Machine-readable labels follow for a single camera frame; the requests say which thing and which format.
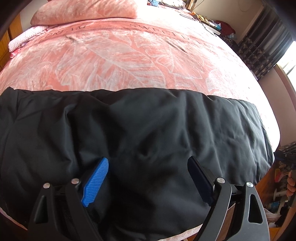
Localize black pants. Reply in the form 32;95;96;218
1;88;274;240

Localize person's right hand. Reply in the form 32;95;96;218
287;170;295;197

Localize pink floral bedspread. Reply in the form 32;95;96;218
1;8;279;151

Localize cluttered bedside items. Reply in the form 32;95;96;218
147;1;237;45

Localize dark patterned curtain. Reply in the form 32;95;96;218
237;6;293;80

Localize white folded towel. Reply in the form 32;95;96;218
8;26;48;53

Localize wooden wardrobe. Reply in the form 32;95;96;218
0;14;23;71

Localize pink pillow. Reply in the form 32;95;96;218
31;0;147;26

